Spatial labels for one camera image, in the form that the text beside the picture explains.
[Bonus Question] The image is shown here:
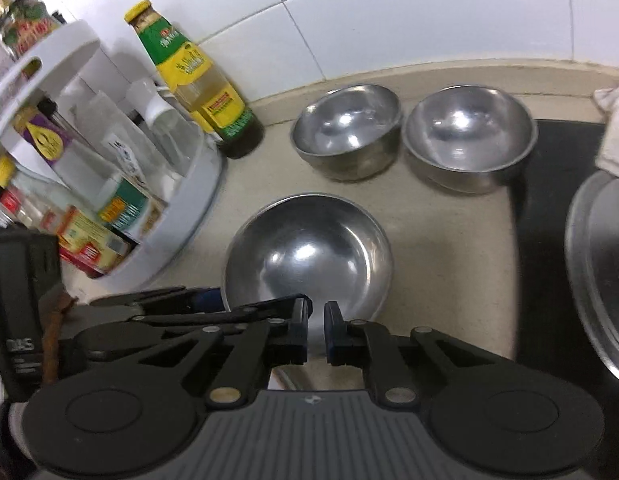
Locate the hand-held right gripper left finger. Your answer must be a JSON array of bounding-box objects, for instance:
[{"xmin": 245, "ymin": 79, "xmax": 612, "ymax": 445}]
[{"xmin": 76, "ymin": 297, "xmax": 311, "ymax": 408}]

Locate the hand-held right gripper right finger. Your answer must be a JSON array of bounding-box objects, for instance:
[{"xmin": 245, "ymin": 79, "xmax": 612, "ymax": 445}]
[{"xmin": 323, "ymin": 301, "xmax": 525, "ymax": 408}]

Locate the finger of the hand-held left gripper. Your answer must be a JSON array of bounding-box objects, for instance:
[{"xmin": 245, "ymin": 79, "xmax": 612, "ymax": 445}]
[
  {"xmin": 132, "ymin": 296, "xmax": 310, "ymax": 330},
  {"xmin": 89, "ymin": 286, "xmax": 225, "ymax": 312}
]

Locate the stainless steel bowl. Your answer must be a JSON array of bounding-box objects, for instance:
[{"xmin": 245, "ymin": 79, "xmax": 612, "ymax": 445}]
[
  {"xmin": 402, "ymin": 86, "xmax": 539, "ymax": 196},
  {"xmin": 222, "ymin": 192, "xmax": 394, "ymax": 348},
  {"xmin": 290, "ymin": 84, "xmax": 404, "ymax": 182}
]

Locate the yellow cap vinegar bottle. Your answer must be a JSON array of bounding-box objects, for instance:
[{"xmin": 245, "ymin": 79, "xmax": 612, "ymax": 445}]
[{"xmin": 0, "ymin": 155, "xmax": 137, "ymax": 273}]

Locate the red label sauce bottle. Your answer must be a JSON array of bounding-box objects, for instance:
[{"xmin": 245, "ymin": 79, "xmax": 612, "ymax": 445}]
[{"xmin": 0, "ymin": 187, "xmax": 110, "ymax": 279}]

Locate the white two-tier rotating rack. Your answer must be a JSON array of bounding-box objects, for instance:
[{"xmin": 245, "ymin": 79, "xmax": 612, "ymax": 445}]
[{"xmin": 0, "ymin": 20, "xmax": 229, "ymax": 281}]

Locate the purple label sauce bottle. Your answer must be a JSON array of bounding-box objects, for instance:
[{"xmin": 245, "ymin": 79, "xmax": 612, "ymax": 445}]
[{"xmin": 16, "ymin": 97, "xmax": 157, "ymax": 246}]

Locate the clear plastic bag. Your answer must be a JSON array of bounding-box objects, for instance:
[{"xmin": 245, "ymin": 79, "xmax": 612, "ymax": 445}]
[{"xmin": 64, "ymin": 75, "xmax": 165, "ymax": 186}]

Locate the green yellow label sauce bottle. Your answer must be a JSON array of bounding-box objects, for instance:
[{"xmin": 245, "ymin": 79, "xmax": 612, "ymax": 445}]
[{"xmin": 124, "ymin": 0, "xmax": 265, "ymax": 160}]

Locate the black cooktop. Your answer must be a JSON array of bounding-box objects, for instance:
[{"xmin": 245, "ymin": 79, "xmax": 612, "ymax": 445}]
[{"xmin": 509, "ymin": 119, "xmax": 619, "ymax": 391}]

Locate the glass pot lid black knob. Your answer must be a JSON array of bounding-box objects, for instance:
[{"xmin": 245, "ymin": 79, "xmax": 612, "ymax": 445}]
[{"xmin": 563, "ymin": 169, "xmax": 619, "ymax": 387}]

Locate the white folded cloth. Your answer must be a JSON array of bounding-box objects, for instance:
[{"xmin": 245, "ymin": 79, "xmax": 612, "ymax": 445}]
[{"xmin": 592, "ymin": 85, "xmax": 619, "ymax": 181}]

